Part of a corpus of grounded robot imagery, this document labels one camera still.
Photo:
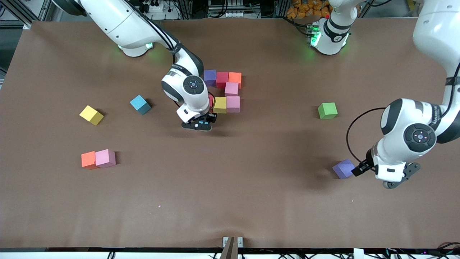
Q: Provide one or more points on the grey electronics rack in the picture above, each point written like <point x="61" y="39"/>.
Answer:
<point x="233" y="14"/>

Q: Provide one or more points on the yellow foam block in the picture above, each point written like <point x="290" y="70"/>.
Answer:
<point x="220" y="105"/>
<point x="90" y="114"/>

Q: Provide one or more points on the grey metal table edge bracket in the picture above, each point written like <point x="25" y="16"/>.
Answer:
<point x="225" y="240"/>

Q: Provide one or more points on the purple foam block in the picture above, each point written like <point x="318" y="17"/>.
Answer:
<point x="210" y="77"/>
<point x="343" y="169"/>

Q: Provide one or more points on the aluminium frame strut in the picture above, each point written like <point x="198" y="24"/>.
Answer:
<point x="18" y="12"/>

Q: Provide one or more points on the green foam block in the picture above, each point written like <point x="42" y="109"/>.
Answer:
<point x="327" y="110"/>

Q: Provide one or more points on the red foam block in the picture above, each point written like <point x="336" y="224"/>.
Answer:
<point x="211" y="102"/>
<point x="222" y="80"/>

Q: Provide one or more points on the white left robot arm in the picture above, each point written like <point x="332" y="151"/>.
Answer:
<point x="431" y="32"/>

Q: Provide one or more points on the pile of orange packets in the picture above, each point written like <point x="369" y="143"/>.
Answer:
<point x="305" y="9"/>

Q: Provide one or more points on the white paper tag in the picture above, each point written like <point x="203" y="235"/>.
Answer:
<point x="358" y="253"/>

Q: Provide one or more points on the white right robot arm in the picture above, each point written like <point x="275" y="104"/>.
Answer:
<point x="125" y="25"/>

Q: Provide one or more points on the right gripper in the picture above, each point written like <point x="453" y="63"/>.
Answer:
<point x="212" y="117"/>

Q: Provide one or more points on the orange foam block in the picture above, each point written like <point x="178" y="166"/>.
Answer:
<point x="235" y="78"/>
<point x="88" y="160"/>

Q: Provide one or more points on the white power strip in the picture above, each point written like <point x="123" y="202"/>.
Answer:
<point x="169" y="14"/>

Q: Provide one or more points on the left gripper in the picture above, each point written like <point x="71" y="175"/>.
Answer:
<point x="367" y="162"/>

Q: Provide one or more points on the cyan foam block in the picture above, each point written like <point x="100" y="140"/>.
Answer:
<point x="140" y="104"/>
<point x="205" y="123"/>

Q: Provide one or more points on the brown tapered post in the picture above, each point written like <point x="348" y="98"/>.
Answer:
<point x="230" y="250"/>

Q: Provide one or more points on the pink foam block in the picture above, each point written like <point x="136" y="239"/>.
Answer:
<point x="233" y="104"/>
<point x="105" y="158"/>
<point x="231" y="89"/>

